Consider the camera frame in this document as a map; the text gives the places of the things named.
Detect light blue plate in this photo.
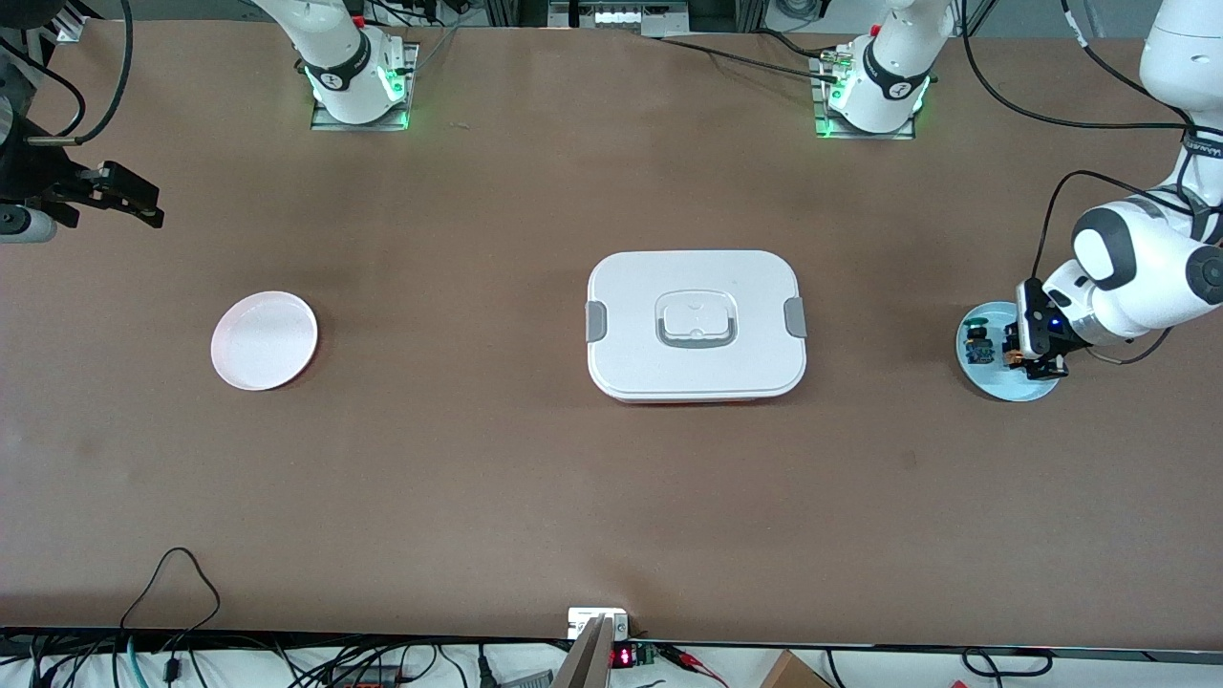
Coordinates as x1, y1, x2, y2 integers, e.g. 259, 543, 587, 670
955, 301, 1062, 402

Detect pink plate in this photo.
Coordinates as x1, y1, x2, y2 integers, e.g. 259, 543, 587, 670
210, 290, 319, 392

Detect white lunch box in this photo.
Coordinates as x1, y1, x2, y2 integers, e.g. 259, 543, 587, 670
585, 249, 808, 404

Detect brown cardboard box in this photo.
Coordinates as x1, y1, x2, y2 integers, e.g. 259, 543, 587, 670
760, 650, 832, 688

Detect red clip leads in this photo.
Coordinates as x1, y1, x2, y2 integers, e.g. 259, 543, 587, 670
664, 643, 729, 687

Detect white vented device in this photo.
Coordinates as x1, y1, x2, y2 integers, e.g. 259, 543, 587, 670
547, 0, 691, 39

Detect white socket box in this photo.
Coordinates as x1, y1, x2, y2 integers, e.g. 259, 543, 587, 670
568, 608, 630, 639

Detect grey aluminium bar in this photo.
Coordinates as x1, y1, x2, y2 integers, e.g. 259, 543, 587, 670
552, 614, 614, 688

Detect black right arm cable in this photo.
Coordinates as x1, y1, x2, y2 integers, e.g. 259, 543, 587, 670
0, 0, 135, 146

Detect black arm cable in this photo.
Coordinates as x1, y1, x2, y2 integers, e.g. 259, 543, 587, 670
0, 0, 135, 146
960, 0, 1223, 366

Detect aluminium frame bracket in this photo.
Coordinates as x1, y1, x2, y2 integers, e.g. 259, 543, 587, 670
53, 0, 97, 44

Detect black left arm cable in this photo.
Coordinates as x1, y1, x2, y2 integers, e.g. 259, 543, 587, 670
960, 0, 1223, 366

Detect black looped cable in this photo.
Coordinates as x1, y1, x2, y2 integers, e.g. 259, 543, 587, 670
960, 648, 1054, 681
119, 547, 223, 660

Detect black table cable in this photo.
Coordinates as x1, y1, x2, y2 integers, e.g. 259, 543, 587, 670
659, 33, 842, 77

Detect black cable bundle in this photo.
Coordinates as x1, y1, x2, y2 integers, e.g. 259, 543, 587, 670
0, 631, 555, 688

